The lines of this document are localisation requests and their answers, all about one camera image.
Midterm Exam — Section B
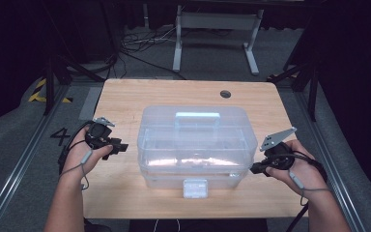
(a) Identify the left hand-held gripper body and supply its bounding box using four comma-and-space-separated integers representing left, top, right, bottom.
85, 116, 116, 150

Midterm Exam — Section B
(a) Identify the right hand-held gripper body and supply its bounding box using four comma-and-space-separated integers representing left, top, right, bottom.
259, 127, 298, 171

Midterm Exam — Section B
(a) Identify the clear plastic storage box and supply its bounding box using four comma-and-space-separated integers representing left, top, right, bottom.
136, 105, 259, 199

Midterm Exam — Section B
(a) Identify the person's right hand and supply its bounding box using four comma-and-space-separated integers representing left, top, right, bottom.
265, 139, 326, 197

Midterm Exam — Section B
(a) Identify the person's left hand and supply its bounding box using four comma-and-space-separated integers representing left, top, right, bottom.
61, 126, 114, 184

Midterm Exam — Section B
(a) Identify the black metal stand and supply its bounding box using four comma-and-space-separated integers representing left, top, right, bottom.
43, 47, 106, 117
266, 32, 321, 123

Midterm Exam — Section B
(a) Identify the yellow black floor tape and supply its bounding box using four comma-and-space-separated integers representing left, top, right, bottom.
27, 77, 73, 104

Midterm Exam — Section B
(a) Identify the person's dark clothing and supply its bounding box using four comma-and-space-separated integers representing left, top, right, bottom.
128, 217, 269, 232

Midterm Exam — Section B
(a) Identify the grey left wrist strap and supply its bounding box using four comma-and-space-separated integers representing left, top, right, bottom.
58, 148, 95, 191

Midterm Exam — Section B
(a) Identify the grey wrist strap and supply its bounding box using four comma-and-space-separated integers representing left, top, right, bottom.
58, 148, 95, 191
287, 169, 332, 207

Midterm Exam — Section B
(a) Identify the grey right wrist strap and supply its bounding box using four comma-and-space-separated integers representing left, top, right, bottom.
287, 169, 332, 207

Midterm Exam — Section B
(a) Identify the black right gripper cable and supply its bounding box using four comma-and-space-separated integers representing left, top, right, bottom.
274, 151, 328, 232

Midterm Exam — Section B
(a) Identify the thin white cord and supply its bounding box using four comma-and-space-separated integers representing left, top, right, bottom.
153, 218, 182, 232

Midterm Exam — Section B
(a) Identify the bundle of floor cables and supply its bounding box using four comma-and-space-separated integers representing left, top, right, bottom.
119, 24, 187, 81

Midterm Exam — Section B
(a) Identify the white metal desk frame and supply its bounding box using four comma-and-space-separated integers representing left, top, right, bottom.
172, 4, 265, 76

